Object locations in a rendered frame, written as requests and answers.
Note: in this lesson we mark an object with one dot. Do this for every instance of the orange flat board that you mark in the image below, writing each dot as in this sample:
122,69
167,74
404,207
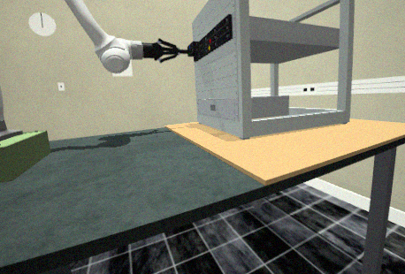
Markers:
274,157

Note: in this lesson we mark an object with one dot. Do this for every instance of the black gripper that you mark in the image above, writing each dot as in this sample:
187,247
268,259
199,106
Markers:
158,51

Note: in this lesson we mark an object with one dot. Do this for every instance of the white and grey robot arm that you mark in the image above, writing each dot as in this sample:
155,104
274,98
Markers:
112,52

